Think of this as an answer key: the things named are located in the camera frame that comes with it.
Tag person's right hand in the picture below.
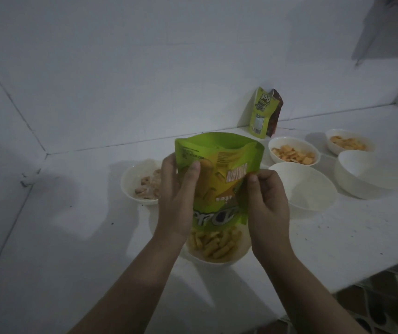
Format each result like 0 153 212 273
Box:
247 169 291 265

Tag person's left hand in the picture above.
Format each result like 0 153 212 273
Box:
154 154 201 243

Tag person's left forearm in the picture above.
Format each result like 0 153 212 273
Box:
67 234 186 334

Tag person's right forearm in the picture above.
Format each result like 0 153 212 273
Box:
255 248 368 334

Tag pile of beige snack pieces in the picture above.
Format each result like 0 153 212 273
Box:
135 169 162 200

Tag empty white bowl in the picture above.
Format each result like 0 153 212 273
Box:
334 150 398 200
268 162 338 213

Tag pile of orange square crackers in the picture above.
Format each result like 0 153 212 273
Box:
272 145 316 165

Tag white bowl with stick snacks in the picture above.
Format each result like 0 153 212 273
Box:
180 224 252 267

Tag white bowl with beige snacks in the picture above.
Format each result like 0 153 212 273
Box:
120 159 163 206

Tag pile of yellow stick snacks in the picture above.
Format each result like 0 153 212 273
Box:
189 226 243 262

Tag white bowl with orange crackers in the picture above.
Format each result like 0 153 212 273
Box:
268 136 321 167

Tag green and brown snack pouch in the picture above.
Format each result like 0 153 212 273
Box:
248 87 284 139

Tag pile of orange snack pieces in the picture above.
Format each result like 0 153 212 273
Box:
330 136 367 151

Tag small white bowl orange snacks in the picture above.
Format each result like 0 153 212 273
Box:
325 128 376 156

